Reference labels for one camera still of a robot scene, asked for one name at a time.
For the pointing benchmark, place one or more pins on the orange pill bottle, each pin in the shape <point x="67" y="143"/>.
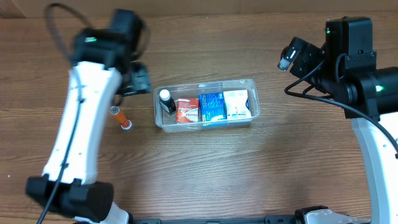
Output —
<point x="121" y="117"/>

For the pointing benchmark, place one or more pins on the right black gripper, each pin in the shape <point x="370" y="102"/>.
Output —
<point x="298" y="66"/>

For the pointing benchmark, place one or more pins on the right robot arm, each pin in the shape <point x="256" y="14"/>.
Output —
<point x="344" y="71"/>

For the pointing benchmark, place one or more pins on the blue medicine box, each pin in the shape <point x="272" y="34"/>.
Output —
<point x="212" y="107"/>

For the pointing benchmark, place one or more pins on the white medicine box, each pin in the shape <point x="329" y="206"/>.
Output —
<point x="237" y="104"/>

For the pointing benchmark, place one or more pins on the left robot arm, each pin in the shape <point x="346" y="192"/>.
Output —
<point x="104" y="64"/>

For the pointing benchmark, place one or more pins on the red medicine box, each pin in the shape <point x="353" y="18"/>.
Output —
<point x="187" y="110"/>

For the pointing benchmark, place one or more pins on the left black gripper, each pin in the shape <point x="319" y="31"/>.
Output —
<point x="138" y="83"/>

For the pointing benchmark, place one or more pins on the clear plastic container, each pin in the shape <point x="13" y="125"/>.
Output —
<point x="168" y="122"/>

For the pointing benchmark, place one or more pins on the dark bottle white cap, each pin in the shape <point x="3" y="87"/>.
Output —
<point x="167" y="102"/>

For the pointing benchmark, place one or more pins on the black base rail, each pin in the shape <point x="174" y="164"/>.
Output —
<point x="268" y="219"/>

